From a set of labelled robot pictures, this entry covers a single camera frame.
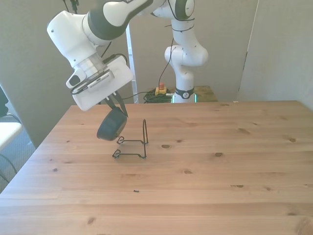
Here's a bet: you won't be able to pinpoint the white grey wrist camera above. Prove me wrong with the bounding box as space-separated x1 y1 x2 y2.
65 68 116 95

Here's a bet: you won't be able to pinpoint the dark blue bowl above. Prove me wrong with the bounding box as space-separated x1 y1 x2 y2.
96 107 128 142

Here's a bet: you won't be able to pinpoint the black floor cable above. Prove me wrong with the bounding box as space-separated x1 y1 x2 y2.
0 153 17 184

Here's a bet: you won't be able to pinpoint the black hanging cables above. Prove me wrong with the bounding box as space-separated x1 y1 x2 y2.
62 0 81 15

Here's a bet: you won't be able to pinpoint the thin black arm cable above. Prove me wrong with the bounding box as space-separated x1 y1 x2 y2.
157 0 196 90

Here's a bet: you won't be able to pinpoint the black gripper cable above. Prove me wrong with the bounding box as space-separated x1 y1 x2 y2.
97 41 148 105

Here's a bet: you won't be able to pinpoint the black coiled cable bundle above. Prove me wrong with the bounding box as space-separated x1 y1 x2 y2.
142 90 175 104

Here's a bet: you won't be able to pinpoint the black object beside table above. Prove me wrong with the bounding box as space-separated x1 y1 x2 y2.
0 85 9 117

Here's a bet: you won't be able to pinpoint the white side table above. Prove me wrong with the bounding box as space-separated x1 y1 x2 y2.
0 121 23 150

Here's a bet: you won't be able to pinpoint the black wire plate stand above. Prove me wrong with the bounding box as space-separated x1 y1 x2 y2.
112 119 149 159

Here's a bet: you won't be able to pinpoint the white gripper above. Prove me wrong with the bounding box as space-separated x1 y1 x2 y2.
72 55 134 118

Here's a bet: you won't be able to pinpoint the yellow emergency stop box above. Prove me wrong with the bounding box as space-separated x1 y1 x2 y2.
155 82 168 96

